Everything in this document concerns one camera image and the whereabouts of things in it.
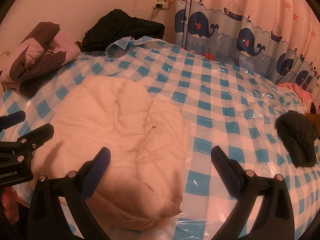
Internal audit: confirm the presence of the black clothes pile at headboard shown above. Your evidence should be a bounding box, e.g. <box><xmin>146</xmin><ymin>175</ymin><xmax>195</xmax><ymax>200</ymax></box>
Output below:
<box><xmin>79</xmin><ymin>9</ymin><xmax>165</xmax><ymax>53</ymax></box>

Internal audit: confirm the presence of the pink crumpled garment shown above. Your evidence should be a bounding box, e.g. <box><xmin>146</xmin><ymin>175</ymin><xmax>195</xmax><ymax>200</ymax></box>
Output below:
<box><xmin>277</xmin><ymin>82</ymin><xmax>312</xmax><ymax>105</ymax></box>

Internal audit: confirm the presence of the blue checkered plastic bed cover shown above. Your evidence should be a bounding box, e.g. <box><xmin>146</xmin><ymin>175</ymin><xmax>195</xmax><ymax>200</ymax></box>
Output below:
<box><xmin>1</xmin><ymin>38</ymin><xmax>319</xmax><ymax>239</ymax></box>

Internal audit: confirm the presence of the person's left hand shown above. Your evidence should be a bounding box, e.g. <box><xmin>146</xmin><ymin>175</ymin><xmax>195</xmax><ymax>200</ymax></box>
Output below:
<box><xmin>1</xmin><ymin>186</ymin><xmax>19</xmax><ymax>224</ymax></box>

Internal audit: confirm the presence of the white quilted puffer jacket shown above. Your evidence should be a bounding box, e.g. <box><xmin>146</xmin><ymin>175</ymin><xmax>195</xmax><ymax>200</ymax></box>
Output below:
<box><xmin>32</xmin><ymin>76</ymin><xmax>190</xmax><ymax>230</ymax></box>

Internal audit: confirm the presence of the dark green puffer jacket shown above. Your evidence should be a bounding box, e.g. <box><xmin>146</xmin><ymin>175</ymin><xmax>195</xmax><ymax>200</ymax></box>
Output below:
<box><xmin>275</xmin><ymin>110</ymin><xmax>319</xmax><ymax>168</ymax></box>

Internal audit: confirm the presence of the whale print curtain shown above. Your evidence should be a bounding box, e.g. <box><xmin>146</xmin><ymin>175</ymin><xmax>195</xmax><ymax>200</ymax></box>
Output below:
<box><xmin>175</xmin><ymin>0</ymin><xmax>319</xmax><ymax>90</ymax></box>

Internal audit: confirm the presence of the black power cable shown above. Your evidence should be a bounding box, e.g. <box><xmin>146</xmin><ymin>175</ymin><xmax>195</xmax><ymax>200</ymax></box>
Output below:
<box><xmin>147</xmin><ymin>6</ymin><xmax>157</xmax><ymax>22</ymax></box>

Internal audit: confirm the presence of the pink and brown folded quilt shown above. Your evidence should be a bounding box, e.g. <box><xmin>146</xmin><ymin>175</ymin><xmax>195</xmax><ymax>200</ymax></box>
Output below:
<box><xmin>1</xmin><ymin>22</ymin><xmax>80</xmax><ymax>98</ymax></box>

